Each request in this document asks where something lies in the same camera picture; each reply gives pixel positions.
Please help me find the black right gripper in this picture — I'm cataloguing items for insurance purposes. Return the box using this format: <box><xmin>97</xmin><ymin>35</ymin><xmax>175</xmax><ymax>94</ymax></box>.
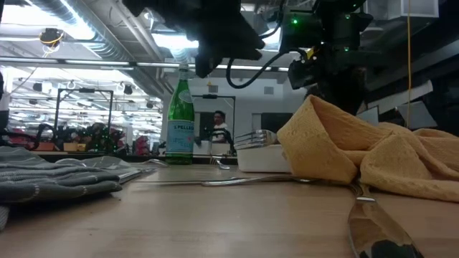
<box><xmin>306</xmin><ymin>53</ymin><xmax>369</xmax><ymax>115</ymax></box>

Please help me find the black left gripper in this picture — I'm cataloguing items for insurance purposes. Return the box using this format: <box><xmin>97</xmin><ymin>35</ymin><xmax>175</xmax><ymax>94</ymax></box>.
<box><xmin>163</xmin><ymin>14</ymin><xmax>266</xmax><ymax>79</ymax></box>

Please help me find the silver fork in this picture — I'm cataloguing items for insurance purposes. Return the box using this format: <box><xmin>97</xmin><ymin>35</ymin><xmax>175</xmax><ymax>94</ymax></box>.
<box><xmin>209</xmin><ymin>156</ymin><xmax>230</xmax><ymax>171</ymax></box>
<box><xmin>233</xmin><ymin>128</ymin><xmax>280</xmax><ymax>151</ymax></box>

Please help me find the silver table knife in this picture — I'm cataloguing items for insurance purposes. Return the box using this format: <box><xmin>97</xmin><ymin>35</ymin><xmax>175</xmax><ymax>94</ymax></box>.
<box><xmin>117</xmin><ymin>160</ymin><xmax>169</xmax><ymax>185</ymax></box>
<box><xmin>134</xmin><ymin>174</ymin><xmax>298</xmax><ymax>184</ymax></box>
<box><xmin>346</xmin><ymin>182</ymin><xmax>426</xmax><ymax>258</ymax></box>

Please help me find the bright ceiling light panel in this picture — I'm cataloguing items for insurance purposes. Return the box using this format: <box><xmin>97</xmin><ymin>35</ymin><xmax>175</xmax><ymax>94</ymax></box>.
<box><xmin>151</xmin><ymin>32</ymin><xmax>200</xmax><ymax>49</ymax></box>

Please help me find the white board panel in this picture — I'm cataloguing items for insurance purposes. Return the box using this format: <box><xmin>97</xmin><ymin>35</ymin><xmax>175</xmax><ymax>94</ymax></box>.
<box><xmin>356</xmin><ymin>105</ymin><xmax>379</xmax><ymax>127</ymax></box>
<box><xmin>396</xmin><ymin>101</ymin><xmax>439</xmax><ymax>130</ymax></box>

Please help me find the green glass water bottle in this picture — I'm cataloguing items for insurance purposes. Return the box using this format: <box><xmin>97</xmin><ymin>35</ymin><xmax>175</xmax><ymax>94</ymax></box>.
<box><xmin>165</xmin><ymin>63</ymin><xmax>196</xmax><ymax>166</ymax></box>

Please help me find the yellow cloth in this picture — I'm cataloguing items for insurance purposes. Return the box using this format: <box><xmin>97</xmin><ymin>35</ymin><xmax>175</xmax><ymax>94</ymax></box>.
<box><xmin>276</xmin><ymin>95</ymin><xmax>459</xmax><ymax>204</ymax></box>

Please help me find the person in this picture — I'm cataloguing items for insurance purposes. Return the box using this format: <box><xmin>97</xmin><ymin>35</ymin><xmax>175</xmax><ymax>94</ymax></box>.
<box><xmin>209</xmin><ymin>110</ymin><xmax>230</xmax><ymax>144</ymax></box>

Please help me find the black monitor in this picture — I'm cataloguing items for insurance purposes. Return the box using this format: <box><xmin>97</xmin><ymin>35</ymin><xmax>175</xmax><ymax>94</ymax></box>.
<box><xmin>260</xmin><ymin>113</ymin><xmax>288</xmax><ymax>134</ymax></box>

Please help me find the white slanted beam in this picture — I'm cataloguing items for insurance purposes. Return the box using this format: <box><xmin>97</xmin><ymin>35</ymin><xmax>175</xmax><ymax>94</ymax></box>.
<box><xmin>367</xmin><ymin>80</ymin><xmax>435</xmax><ymax>115</ymax></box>

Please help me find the white box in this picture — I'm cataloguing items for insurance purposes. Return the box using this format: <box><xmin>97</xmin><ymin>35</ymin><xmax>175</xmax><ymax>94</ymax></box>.
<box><xmin>193</xmin><ymin>140</ymin><xmax>212</xmax><ymax>156</ymax></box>

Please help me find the red pink bag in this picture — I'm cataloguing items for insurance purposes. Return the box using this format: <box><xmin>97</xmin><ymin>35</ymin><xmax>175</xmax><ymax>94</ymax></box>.
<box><xmin>107</xmin><ymin>128</ymin><xmax>126</xmax><ymax>148</ymax></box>
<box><xmin>135</xmin><ymin>135</ymin><xmax>150</xmax><ymax>156</ymax></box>

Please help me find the white cutlery tray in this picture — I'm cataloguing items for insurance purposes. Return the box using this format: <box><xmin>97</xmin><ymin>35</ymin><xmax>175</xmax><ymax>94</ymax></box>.
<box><xmin>235</xmin><ymin>143</ymin><xmax>292</xmax><ymax>173</ymax></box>

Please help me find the long ceiling light bar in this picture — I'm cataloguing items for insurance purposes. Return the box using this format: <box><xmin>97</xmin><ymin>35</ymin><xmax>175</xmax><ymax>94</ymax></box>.
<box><xmin>0</xmin><ymin>56</ymin><xmax>291</xmax><ymax>72</ymax></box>

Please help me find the yellow box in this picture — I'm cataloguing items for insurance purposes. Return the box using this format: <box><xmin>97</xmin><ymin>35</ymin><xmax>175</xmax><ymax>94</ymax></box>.
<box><xmin>63</xmin><ymin>143</ymin><xmax>87</xmax><ymax>153</ymax></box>

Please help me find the black ceiling-hung device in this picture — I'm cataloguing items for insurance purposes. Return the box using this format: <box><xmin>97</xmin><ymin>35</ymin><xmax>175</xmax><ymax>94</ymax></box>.
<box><xmin>38</xmin><ymin>27</ymin><xmax>65</xmax><ymax>48</ymax></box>

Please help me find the silver spoon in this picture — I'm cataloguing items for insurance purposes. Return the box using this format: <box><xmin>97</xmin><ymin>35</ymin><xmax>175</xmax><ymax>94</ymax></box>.
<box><xmin>55</xmin><ymin>157</ymin><xmax>87</xmax><ymax>168</ymax></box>

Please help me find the grey checked cloth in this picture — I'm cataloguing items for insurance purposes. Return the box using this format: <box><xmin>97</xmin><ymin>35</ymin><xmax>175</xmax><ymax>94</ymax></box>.
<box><xmin>0</xmin><ymin>145</ymin><xmax>125</xmax><ymax>230</ymax></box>

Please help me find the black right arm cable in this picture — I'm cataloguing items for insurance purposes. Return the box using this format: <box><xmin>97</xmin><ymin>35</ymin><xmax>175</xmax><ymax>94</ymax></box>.
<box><xmin>224</xmin><ymin>21</ymin><xmax>313</xmax><ymax>90</ymax></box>

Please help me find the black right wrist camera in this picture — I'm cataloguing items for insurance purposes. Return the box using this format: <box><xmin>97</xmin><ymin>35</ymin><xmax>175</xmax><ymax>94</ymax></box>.
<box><xmin>288</xmin><ymin>57</ymin><xmax>317</xmax><ymax>90</ymax></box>

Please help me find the black metal frame rig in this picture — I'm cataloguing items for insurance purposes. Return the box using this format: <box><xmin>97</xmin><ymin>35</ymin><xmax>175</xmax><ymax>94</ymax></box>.
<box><xmin>53</xmin><ymin>87</ymin><xmax>114</xmax><ymax>144</ymax></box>

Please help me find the silver cutlery handle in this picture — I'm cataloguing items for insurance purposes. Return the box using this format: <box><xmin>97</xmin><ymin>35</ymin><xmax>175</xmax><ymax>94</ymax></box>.
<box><xmin>201</xmin><ymin>174</ymin><xmax>320</xmax><ymax>188</ymax></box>

